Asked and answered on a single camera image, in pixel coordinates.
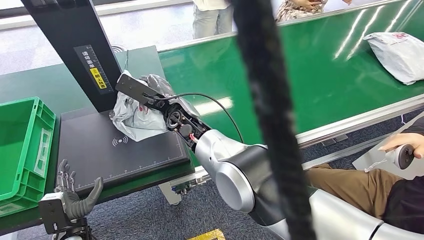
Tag person in pale shirt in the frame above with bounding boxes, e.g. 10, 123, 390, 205
192, 0, 234, 40

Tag white courier bag red print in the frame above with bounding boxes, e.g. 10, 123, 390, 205
109, 69, 170, 143

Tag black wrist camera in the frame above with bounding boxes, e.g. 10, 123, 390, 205
115, 73, 160, 105
38, 192, 72, 234

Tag white board panel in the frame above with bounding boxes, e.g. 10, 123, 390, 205
352, 110, 424, 181

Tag yellow black label sticker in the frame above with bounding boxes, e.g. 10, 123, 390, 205
73, 44, 115, 95

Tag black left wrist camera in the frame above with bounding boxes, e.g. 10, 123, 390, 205
38, 192, 72, 234

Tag yellow floor tape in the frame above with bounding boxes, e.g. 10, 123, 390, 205
187, 229, 226, 240

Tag green plastic crate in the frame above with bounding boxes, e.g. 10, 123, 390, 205
0, 96, 57, 218

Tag person in patterned clothing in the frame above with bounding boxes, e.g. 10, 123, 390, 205
274, 0, 354, 23

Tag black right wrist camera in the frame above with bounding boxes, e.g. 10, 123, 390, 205
115, 73, 160, 105

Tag thick black fuzzy cable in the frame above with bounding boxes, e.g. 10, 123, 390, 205
230, 0, 317, 240

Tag person in chair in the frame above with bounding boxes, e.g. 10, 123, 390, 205
304, 115, 424, 234

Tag black inbound scanner machine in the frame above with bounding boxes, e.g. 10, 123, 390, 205
20, 0, 193, 200

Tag black white handheld controller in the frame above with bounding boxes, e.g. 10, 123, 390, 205
364, 144, 416, 174

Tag wide white courier bag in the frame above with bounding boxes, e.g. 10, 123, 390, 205
362, 31, 424, 86

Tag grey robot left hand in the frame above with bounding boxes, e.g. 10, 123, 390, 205
54, 158, 104, 221

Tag person's hand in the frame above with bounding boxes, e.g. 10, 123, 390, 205
378, 132, 424, 155

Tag thin black camera cable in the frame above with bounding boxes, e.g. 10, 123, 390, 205
142, 92, 244, 144

